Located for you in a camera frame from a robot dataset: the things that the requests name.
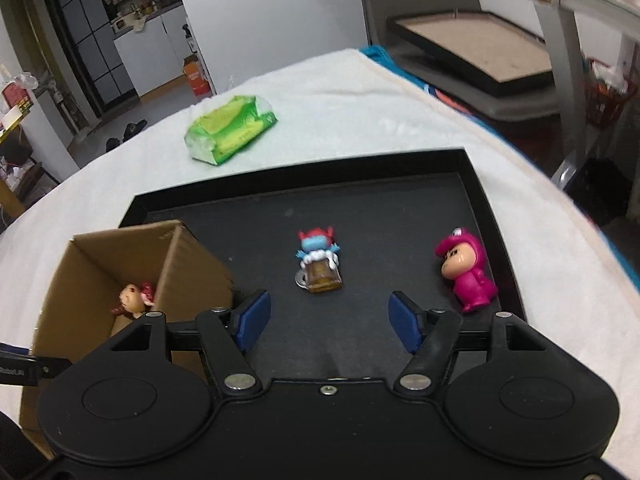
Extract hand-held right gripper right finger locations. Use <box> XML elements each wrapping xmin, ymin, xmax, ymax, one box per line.
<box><xmin>389</xmin><ymin>290</ymin><xmax>572</xmax><ymax>395</ymax></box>

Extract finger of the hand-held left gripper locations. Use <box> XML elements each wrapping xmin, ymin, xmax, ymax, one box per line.
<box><xmin>0</xmin><ymin>342</ymin><xmax>71</xmax><ymax>387</ymax></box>

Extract black picture frame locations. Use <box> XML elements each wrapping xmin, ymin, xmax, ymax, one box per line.
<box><xmin>386</xmin><ymin>9</ymin><xmax>557</xmax><ymax>99</ymax></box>

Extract blue figurine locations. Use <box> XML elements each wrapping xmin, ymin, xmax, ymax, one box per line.
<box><xmin>294</xmin><ymin>226</ymin><xmax>345</xmax><ymax>294</ymax></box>

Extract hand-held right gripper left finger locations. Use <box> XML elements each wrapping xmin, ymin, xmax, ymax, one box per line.
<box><xmin>94</xmin><ymin>289</ymin><xmax>273</xmax><ymax>396</ymax></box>

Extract green tissue pack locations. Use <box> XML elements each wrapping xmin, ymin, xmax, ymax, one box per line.
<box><xmin>184</xmin><ymin>94</ymin><xmax>279</xmax><ymax>166</ymax></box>

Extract white desk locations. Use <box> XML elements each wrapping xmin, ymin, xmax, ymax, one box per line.
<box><xmin>525</xmin><ymin>0</ymin><xmax>640</xmax><ymax>192</ymax></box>

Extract white rack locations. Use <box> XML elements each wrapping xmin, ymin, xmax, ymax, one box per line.
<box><xmin>183</xmin><ymin>16</ymin><xmax>217</xmax><ymax>97</ymax></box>

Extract black tray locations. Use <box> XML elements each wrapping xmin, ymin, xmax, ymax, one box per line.
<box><xmin>117</xmin><ymin>147</ymin><xmax>529</xmax><ymax>378</ymax></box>

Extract orange carton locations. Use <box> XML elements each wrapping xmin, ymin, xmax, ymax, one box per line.
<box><xmin>182</xmin><ymin>55</ymin><xmax>212</xmax><ymax>97</ymax></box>

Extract black-framed glass door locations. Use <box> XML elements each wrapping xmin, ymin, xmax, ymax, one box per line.
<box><xmin>40</xmin><ymin>0</ymin><xmax>140</xmax><ymax>117</ymax></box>

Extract brown cardboard box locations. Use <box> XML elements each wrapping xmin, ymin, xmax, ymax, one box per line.
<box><xmin>19</xmin><ymin>220</ymin><xmax>237</xmax><ymax>433</ymax></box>

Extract red-haired figurine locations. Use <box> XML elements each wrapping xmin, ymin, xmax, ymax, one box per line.
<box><xmin>110</xmin><ymin>281</ymin><xmax>157</xmax><ymax>320</ymax></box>

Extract white cabinet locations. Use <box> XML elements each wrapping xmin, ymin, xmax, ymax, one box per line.
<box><xmin>112</xmin><ymin>2</ymin><xmax>193</xmax><ymax>98</ymax></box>

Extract red basket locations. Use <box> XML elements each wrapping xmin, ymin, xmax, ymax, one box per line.
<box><xmin>584</xmin><ymin>57</ymin><xmax>632</xmax><ymax>129</ymax></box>

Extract yellow wooden table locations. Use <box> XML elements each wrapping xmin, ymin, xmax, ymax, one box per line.
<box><xmin>0</xmin><ymin>120</ymin><xmax>38</xmax><ymax>233</ymax></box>

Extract pink hooded figurine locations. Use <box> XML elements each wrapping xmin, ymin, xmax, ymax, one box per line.
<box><xmin>434</xmin><ymin>228</ymin><xmax>499</xmax><ymax>314</ymax></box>

